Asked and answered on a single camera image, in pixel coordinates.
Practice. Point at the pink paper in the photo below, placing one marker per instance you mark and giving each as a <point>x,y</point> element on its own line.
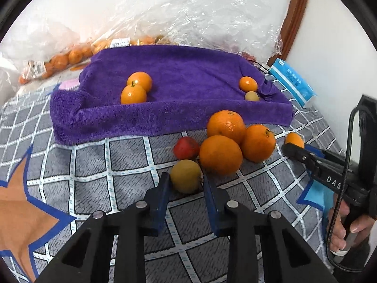
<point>69,84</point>

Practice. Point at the red cherry tomato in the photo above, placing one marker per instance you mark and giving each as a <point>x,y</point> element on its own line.
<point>186,148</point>

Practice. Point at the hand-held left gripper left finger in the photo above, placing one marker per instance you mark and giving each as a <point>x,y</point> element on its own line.
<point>160,206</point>

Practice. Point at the small orange kumquat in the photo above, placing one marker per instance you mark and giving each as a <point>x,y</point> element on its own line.
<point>294,139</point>
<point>248,83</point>

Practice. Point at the clear bag of red tomatoes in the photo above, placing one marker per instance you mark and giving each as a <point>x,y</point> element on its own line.
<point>235,26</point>

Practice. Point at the grey checked star blanket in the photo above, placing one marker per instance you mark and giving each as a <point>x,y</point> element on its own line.
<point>117,159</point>

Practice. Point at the clear bag of tangerines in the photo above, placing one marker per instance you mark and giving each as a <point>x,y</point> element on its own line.
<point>59,60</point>

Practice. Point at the blue tissue pack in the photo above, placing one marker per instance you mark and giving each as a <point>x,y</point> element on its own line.
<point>293,82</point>

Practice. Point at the small yellow-green fruit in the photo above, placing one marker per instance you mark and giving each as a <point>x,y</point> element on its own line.
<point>186,176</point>
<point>252,96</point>

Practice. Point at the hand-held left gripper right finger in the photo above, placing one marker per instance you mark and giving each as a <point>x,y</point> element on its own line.
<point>212,209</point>

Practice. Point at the orange tangerine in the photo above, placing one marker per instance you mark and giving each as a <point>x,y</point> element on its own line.
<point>133,95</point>
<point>221,154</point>
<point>226,123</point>
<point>142,78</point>
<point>258,143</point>

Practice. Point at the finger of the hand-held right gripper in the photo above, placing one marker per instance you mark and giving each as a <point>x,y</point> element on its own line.
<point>332,159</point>
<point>300,154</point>

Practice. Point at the person's right hand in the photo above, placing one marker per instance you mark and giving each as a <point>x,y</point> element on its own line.
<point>335,230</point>

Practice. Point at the purple towel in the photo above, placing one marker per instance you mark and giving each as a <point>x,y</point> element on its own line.
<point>182,73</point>

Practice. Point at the brown wooden door frame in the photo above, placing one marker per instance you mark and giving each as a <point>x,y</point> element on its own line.
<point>296,17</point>

